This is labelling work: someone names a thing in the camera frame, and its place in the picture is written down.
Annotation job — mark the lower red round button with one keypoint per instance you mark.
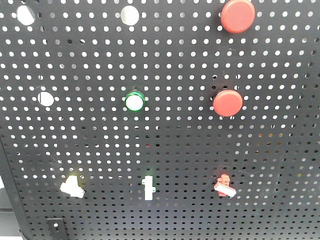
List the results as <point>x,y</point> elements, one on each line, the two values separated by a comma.
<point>227,103</point>

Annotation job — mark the black perforated pegboard panel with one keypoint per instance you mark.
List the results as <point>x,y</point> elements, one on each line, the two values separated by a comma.
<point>66,67</point>

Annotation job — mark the green round push button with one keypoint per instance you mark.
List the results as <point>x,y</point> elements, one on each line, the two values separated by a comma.
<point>135,101</point>

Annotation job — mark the left black table clamp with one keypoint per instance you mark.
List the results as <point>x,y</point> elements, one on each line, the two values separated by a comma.
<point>57,228</point>

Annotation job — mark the white green toggle switch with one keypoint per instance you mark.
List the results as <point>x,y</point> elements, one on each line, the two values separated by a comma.
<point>149,189</point>

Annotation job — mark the red toggle switch lower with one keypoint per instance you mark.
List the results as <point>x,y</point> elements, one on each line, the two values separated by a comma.
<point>223,186</point>

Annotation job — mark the upper red round button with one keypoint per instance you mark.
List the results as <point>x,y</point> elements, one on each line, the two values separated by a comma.
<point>237,16</point>

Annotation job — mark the yellow toggle switch lower left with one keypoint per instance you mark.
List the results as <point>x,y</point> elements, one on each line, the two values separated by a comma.
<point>71,187</point>

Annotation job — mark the red round button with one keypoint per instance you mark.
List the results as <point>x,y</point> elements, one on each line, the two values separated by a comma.
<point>227,103</point>
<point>237,16</point>

